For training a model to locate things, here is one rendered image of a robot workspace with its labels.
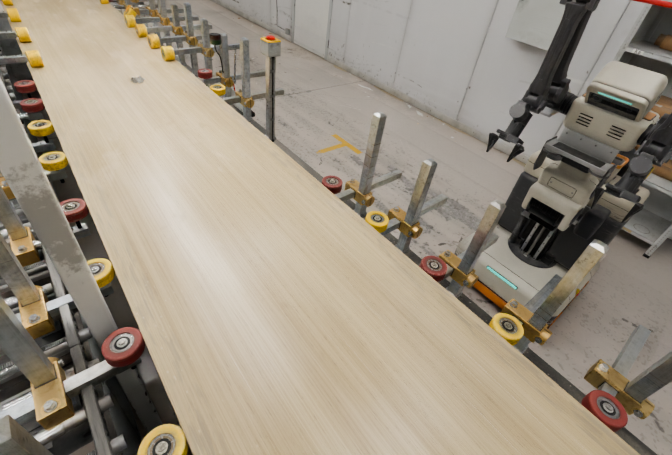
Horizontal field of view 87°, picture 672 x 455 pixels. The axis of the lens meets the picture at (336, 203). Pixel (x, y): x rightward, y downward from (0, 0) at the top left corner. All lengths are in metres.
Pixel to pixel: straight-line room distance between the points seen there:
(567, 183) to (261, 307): 1.47
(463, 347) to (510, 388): 0.13
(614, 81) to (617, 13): 1.96
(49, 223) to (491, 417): 0.96
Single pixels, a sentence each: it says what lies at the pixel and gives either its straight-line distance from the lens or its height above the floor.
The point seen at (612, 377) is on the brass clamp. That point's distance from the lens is 1.24.
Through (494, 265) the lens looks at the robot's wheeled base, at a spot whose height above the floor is 0.27.
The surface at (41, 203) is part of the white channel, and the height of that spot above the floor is 1.24.
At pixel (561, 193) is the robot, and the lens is 1.97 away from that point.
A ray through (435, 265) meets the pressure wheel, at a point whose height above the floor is 0.91.
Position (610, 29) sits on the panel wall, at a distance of 3.69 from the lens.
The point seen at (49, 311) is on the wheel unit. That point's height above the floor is 0.84.
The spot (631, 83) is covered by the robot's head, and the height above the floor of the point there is 1.34.
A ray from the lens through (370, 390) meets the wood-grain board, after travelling 0.88.
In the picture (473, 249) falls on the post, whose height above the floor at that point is 0.94.
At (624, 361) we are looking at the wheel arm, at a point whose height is 0.85.
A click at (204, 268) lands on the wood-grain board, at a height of 0.90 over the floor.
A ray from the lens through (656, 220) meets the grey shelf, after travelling 3.77.
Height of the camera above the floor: 1.69
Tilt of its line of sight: 38 degrees down
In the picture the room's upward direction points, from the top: 8 degrees clockwise
